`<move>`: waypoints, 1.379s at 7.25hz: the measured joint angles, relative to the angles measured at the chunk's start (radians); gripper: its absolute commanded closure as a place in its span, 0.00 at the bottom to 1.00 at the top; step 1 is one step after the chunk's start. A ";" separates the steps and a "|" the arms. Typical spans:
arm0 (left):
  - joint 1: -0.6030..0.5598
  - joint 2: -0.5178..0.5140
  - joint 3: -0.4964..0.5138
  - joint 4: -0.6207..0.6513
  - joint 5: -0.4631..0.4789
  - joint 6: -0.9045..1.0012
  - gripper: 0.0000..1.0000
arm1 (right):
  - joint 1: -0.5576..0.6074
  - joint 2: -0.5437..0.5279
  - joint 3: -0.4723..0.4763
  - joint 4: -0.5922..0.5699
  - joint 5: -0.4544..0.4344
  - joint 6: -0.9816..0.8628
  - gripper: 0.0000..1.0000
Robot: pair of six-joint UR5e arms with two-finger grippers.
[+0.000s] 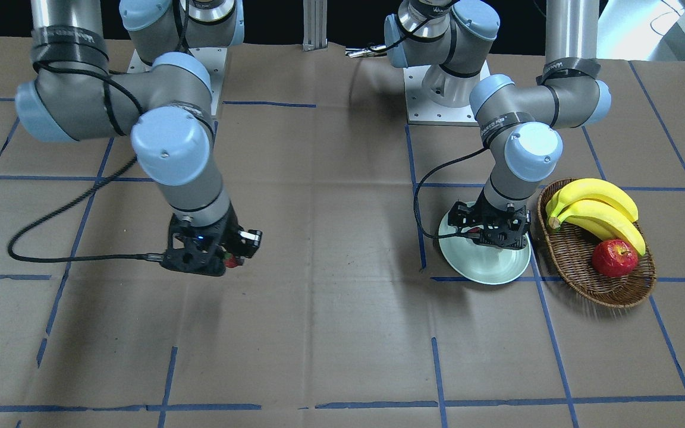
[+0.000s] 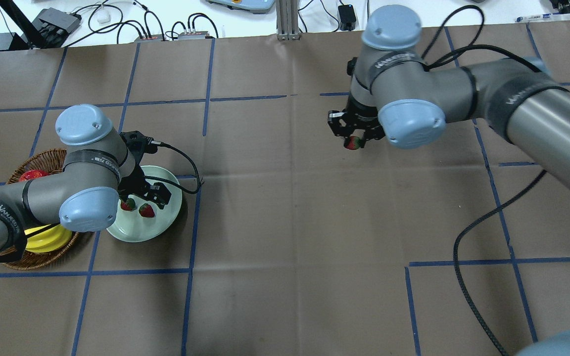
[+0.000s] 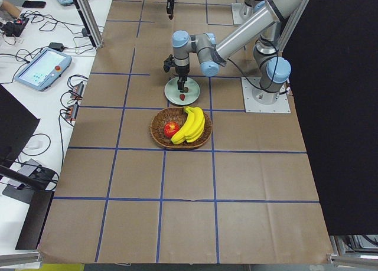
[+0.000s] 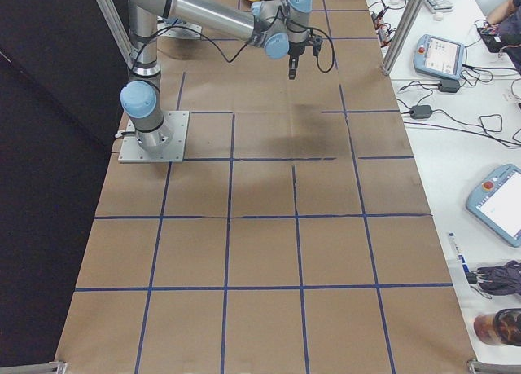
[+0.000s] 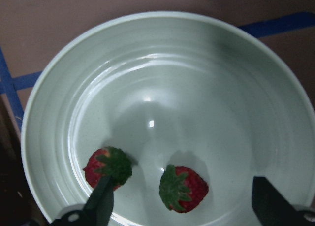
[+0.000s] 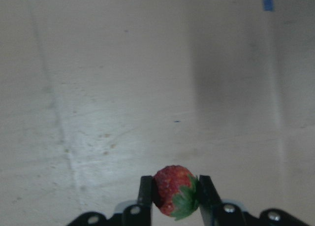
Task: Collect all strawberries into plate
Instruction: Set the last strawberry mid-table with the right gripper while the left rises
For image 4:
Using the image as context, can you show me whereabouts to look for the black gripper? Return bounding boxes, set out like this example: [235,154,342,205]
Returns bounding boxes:
[288,28,322,80]

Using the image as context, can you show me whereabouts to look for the black power adapter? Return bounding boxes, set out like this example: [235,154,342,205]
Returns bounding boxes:
[409,104,433,120]
[437,79,461,94]

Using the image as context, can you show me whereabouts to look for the teach pendant far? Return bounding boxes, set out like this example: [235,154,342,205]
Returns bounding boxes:
[413,34,465,81]

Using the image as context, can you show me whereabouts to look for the teach pendant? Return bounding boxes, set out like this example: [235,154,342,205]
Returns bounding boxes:
[413,34,465,81]
[466,164,520,248]

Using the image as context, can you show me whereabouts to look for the white keyboard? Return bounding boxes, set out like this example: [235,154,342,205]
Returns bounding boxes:
[424,0,453,13]

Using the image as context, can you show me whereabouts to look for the person at desk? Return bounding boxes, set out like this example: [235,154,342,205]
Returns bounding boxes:
[486,0,521,73]

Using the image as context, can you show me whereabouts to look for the teach pendant near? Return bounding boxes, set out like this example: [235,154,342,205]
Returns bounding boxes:
[466,164,520,248]

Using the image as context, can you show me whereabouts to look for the folded dark umbrella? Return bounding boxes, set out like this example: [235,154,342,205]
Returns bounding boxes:
[466,260,520,296]

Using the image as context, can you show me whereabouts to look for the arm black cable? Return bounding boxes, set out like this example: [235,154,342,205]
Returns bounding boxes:
[311,27,337,73]

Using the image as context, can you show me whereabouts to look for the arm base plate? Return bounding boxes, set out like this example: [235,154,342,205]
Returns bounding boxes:
[118,111,190,163]
[157,17,202,40]

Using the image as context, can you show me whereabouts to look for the aluminium post right side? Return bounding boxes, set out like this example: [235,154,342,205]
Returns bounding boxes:
[381,0,424,76]

